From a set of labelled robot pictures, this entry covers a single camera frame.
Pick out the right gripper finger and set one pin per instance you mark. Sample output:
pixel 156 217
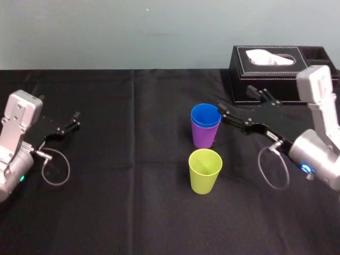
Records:
pixel 265 96
pixel 235 120

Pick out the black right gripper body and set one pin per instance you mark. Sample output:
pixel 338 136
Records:
pixel 287 125

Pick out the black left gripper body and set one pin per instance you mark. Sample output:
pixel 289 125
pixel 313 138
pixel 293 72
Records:
pixel 40 130

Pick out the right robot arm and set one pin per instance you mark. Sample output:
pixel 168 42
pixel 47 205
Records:
pixel 318 148

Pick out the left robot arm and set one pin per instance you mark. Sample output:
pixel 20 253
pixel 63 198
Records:
pixel 16 127

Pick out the black leather tissue box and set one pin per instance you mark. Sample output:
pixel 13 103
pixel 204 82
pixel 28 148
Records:
pixel 265 82

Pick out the blue plastic cup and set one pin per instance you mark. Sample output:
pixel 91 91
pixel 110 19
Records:
pixel 204 114

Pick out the purple plastic cup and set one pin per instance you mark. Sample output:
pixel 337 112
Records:
pixel 203 136

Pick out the white tissue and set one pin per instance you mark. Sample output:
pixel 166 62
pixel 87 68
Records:
pixel 265 57

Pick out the green plastic cup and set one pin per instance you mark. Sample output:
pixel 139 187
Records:
pixel 203 180

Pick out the black tablecloth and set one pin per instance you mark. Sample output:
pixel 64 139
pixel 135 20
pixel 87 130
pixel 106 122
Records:
pixel 132 212

